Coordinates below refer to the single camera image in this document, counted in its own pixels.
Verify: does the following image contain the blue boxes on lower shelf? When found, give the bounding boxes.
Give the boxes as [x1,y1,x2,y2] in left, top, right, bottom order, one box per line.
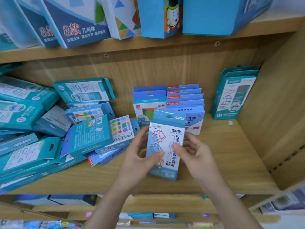
[119,212,176,220]

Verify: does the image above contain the translucent teal box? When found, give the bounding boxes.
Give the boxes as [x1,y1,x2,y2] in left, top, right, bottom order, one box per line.
[0,0,40,52]

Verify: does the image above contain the person's right hand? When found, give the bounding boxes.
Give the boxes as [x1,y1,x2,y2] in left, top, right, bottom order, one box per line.
[172,132,222,189]

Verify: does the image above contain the person's left forearm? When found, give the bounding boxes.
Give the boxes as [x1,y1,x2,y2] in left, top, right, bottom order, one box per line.
[82,182,137,229]

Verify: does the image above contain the stack of pale blue packets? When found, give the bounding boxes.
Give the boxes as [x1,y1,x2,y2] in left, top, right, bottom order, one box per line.
[259,187,305,215]

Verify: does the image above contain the blue box cartoon figure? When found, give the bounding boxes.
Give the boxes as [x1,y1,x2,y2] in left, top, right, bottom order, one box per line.
[137,0,184,39]

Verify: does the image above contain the pile of teal boxes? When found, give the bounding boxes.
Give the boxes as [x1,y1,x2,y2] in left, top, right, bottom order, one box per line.
[0,63,141,195]

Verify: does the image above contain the blue box red label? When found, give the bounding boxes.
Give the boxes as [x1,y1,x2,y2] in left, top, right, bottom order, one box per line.
[166,99,205,108]
[166,105,205,136]
[166,83,200,90]
[166,93,204,101]
[166,88,202,95]

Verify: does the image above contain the person's right forearm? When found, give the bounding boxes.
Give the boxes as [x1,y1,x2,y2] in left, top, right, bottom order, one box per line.
[202,179,263,229]

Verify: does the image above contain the white box coloured triangles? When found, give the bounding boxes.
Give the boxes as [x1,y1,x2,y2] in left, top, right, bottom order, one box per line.
[100,0,142,40]

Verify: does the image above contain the blue white box red print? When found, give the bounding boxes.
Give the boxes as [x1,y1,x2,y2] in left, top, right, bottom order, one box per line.
[39,0,111,49]
[14,0,60,48]

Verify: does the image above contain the dark blue flat box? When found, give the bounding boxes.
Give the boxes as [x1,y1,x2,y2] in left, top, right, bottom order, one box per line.
[14,194,97,206]

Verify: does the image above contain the light blue cube-frame box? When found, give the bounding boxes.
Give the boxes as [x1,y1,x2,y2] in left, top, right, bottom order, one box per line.
[146,109,186,181]

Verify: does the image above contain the blue box green shape picture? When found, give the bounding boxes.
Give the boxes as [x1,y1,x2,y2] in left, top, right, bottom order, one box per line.
[133,97,168,127]
[133,85,167,92]
[132,90,167,100]

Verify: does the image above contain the person's left hand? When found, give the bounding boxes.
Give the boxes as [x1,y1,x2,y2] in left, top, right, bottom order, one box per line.
[118,126,165,191]

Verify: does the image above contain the standing teal box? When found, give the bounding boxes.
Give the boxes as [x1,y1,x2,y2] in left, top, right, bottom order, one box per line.
[222,66,260,77]
[211,70,259,120]

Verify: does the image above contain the large plain blue box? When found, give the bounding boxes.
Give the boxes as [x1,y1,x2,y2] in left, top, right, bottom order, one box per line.
[182,0,275,37]

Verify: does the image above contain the row of colourful packets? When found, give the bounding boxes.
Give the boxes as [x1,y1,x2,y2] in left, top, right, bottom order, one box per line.
[0,220,80,229]

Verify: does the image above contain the wooden shelf unit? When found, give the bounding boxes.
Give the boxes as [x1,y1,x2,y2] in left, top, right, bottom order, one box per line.
[0,9,305,229]

